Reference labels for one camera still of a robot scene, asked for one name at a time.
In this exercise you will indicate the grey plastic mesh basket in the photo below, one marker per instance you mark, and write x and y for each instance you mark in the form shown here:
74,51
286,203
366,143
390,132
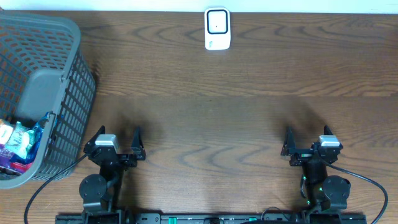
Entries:
44,73

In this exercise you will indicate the purple red snack bag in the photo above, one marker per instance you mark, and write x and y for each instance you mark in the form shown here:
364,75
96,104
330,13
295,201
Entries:
11,168

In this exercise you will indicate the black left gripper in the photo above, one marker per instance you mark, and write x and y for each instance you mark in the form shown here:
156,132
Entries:
116,156

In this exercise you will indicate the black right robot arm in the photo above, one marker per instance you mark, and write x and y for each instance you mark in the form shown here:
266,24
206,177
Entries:
326,194

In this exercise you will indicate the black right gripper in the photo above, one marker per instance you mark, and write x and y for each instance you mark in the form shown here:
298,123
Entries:
301,155

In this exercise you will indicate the teal snack packet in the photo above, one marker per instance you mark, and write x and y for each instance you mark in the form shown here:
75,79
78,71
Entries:
20,140

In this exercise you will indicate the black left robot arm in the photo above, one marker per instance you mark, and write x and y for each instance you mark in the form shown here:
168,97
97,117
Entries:
100,192

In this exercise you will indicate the small orange snack box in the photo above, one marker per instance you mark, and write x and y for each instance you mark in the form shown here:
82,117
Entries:
6,130

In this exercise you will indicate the blue Oreo cookie pack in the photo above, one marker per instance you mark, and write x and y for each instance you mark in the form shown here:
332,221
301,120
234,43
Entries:
35,133

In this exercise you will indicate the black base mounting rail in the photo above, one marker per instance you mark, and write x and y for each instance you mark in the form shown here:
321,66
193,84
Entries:
155,218

